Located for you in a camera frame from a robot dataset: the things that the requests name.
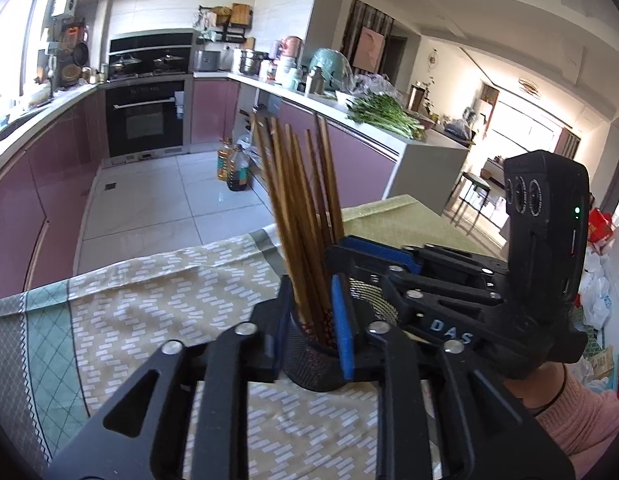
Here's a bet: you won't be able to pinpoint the bamboo chopstick red end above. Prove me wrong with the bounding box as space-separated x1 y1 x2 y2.
251 114 311 327

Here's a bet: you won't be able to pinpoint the black mesh utensil cup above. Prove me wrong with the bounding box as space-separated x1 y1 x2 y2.
280 278 401 394

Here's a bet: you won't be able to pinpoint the bamboo chopstick floral end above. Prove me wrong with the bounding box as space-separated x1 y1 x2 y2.
262 117 315 333

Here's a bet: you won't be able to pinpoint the kitchen window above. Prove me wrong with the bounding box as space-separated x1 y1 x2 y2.
0 0 49 101

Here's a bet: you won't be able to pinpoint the person's right hand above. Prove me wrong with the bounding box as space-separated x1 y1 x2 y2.
503 362 565 410

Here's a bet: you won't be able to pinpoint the yellow green cloth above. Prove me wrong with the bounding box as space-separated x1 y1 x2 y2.
342 195 498 258

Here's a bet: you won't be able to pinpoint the pink lower cabinets right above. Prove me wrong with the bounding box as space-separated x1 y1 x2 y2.
190 73 401 207

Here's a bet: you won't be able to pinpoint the pink cabinets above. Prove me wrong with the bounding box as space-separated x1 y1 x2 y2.
0 89 108 299
190 73 401 207

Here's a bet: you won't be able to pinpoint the patterned beige green tablecloth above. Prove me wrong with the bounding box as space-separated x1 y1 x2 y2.
0 228 441 480

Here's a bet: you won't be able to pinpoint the green leafy vegetables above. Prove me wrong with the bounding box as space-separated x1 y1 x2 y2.
347 93 425 141

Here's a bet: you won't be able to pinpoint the dark sauce bottle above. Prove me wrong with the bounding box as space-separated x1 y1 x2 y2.
227 145 250 192

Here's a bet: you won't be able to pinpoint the yellow cooking oil bottle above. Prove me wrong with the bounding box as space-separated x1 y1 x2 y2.
217 139 233 181

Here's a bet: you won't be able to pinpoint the pink kettle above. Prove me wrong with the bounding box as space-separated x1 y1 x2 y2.
281 36 303 60

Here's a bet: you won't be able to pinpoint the steel pot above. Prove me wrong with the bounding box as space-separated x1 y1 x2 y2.
239 49 268 76

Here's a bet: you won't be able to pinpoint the pink lower cabinets left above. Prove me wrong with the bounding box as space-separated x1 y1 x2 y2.
0 89 108 299

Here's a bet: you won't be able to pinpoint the black built-in oven stove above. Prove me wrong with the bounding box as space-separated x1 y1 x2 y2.
104 28 194 166

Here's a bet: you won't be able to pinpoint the right camera box black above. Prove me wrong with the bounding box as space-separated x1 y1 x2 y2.
503 150 589 320

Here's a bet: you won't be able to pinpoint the wall spice rack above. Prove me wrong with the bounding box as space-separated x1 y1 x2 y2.
193 3 253 44

